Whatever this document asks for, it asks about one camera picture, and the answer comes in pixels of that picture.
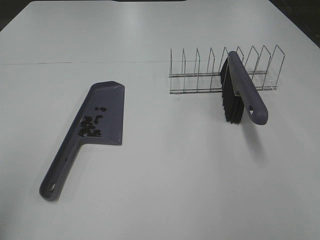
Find purple plastic dustpan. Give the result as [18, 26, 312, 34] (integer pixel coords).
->
[39, 81, 125, 201]

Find pile of coffee beans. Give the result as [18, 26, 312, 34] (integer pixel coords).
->
[77, 106, 107, 138]

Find purple hand brush black bristles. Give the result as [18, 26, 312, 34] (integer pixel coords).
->
[220, 51, 269, 126]

